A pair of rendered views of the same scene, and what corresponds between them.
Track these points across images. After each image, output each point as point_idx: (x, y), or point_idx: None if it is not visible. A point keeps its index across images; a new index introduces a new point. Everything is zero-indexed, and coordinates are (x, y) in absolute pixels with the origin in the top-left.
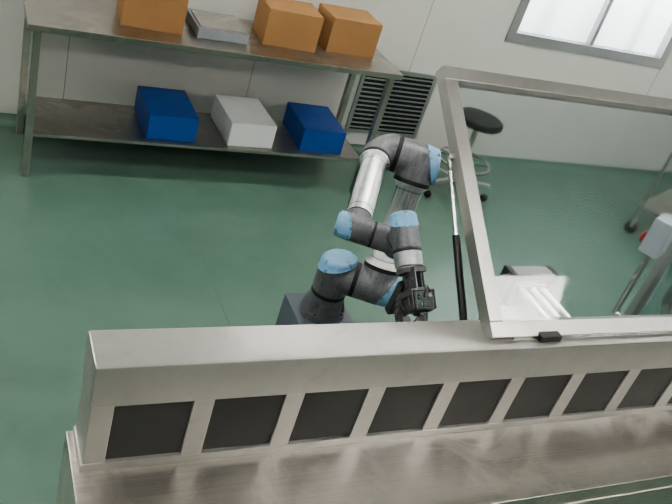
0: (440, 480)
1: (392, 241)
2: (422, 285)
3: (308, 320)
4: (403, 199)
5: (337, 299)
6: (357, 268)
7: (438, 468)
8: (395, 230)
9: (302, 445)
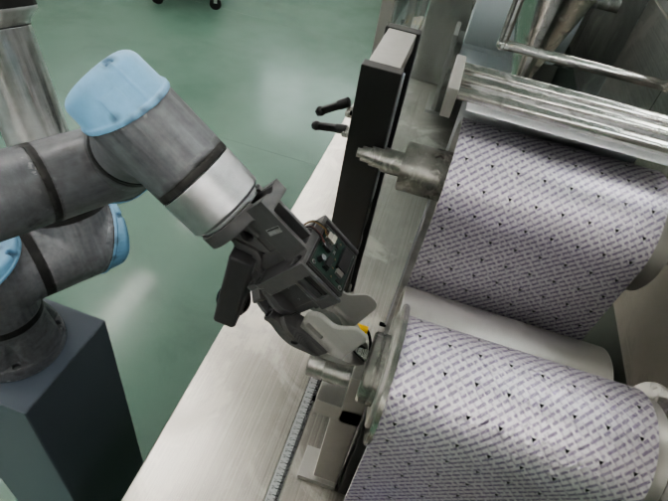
0: None
1: (137, 173)
2: (308, 231)
3: (13, 382)
4: (6, 53)
5: (35, 315)
6: (27, 245)
7: None
8: (125, 138)
9: None
